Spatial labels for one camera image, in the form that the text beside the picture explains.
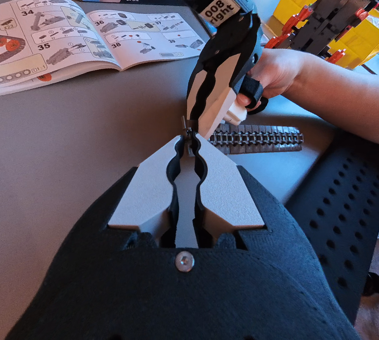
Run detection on grey toy track chain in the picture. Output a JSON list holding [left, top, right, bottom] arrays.
[[209, 124, 305, 155]]

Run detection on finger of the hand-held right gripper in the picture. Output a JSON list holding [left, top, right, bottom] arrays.
[[197, 53, 242, 139], [187, 70, 208, 121]]

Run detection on person's right hand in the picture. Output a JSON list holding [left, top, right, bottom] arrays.
[[236, 48, 308, 109]]

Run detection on black perforated chair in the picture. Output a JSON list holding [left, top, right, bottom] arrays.
[[284, 133, 379, 326]]

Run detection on black toy robot orange wheels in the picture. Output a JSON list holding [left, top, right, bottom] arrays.
[[264, 0, 379, 64]]

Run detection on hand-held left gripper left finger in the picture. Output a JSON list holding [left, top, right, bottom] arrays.
[[108, 135, 185, 248]]

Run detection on grey desk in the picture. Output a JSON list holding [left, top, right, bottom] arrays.
[[0, 0, 339, 334]]

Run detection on white instruction booklet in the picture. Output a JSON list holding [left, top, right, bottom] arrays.
[[0, 0, 207, 96]]

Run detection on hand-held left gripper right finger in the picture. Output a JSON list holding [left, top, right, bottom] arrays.
[[192, 133, 265, 248]]

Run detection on person's right forearm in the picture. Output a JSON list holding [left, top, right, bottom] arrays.
[[281, 53, 379, 143]]

